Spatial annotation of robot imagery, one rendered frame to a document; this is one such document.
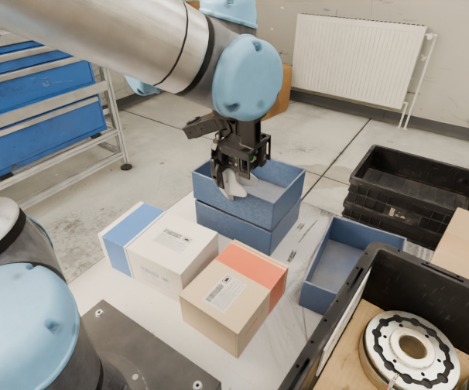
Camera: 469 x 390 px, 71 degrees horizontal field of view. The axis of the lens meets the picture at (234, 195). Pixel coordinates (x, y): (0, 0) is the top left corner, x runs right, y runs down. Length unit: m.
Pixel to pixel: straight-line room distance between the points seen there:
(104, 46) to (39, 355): 0.26
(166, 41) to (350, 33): 2.84
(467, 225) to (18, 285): 0.64
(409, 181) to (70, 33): 1.36
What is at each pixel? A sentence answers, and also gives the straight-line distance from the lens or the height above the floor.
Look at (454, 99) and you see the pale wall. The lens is 3.16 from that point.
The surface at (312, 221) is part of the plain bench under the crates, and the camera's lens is 0.83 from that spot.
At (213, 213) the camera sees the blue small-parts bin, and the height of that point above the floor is 0.76.
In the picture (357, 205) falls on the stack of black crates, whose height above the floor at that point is 0.49.
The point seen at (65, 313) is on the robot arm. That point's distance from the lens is 0.36.
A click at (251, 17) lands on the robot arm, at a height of 1.16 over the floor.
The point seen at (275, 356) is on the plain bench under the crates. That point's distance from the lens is 0.60.
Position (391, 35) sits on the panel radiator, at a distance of 3.00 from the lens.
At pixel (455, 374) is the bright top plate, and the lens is 0.48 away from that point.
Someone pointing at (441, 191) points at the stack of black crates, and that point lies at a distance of 1.49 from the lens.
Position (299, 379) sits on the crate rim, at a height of 0.93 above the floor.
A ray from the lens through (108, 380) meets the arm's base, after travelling 0.48.
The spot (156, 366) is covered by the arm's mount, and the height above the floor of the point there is 0.75.
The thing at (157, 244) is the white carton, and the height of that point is 0.79.
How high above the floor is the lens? 1.23
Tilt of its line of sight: 37 degrees down
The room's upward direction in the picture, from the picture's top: straight up
